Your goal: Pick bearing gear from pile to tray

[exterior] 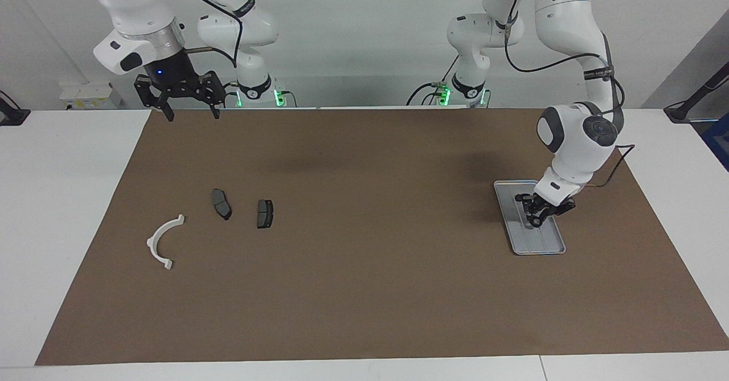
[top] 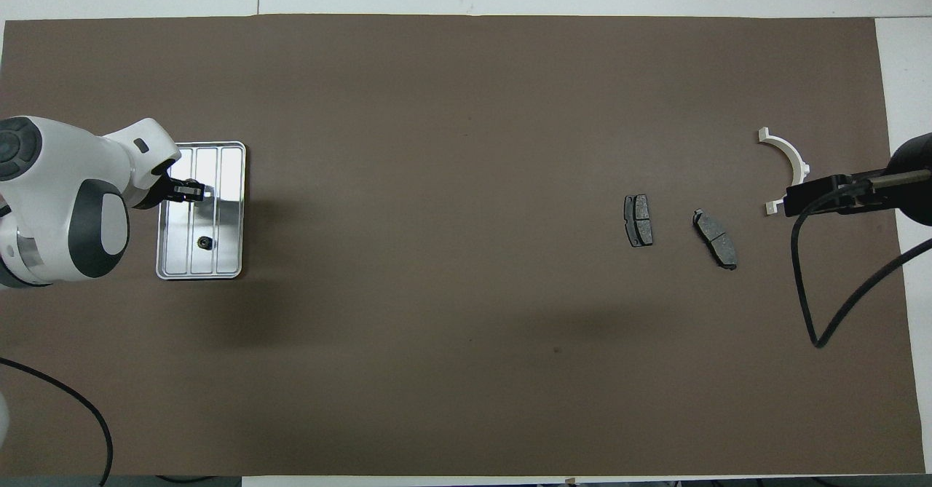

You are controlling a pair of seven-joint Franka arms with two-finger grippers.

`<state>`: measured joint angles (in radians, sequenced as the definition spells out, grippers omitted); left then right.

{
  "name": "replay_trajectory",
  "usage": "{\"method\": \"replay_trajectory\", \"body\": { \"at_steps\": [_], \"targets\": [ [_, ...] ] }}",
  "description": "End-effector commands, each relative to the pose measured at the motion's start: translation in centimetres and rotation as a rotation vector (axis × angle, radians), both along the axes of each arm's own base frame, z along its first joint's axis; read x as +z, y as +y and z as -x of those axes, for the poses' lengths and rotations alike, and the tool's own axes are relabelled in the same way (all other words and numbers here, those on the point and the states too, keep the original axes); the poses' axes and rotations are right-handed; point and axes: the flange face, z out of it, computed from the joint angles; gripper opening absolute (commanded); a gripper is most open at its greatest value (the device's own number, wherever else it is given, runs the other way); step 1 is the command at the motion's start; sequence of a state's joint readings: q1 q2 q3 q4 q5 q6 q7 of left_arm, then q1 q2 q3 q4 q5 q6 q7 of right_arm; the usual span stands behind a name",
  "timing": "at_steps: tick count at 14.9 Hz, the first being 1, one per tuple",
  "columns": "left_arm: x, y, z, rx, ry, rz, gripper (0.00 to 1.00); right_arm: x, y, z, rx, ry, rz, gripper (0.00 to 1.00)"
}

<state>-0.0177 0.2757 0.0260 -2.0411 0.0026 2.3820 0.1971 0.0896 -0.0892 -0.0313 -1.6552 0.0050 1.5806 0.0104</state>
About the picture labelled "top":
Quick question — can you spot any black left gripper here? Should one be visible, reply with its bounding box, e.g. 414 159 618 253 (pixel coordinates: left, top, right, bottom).
143 170 214 210

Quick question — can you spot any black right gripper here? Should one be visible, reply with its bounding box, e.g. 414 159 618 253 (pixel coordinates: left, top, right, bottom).
783 132 932 227

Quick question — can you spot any silver metal tray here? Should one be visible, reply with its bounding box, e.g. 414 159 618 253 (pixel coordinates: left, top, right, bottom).
156 141 247 281

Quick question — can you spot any dark grey curved brake pad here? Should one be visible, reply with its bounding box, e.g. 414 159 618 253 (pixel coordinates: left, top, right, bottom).
692 209 738 271

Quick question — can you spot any dark grey rectangular brake pad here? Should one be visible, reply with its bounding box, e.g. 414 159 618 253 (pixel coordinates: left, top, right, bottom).
624 194 654 248

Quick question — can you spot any brown table mat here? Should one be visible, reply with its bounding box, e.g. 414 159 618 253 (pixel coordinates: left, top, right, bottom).
0 14 925 478

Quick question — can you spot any white curved plastic bracket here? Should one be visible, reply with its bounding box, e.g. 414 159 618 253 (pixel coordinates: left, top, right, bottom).
757 127 811 217

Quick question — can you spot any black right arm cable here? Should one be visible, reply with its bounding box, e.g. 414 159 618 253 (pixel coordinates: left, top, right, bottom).
791 170 932 349

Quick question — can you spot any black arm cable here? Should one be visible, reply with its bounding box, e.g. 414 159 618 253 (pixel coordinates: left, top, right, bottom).
791 170 932 349
0 356 114 487

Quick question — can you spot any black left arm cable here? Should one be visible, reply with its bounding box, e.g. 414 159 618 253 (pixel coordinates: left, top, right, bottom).
0 356 114 487

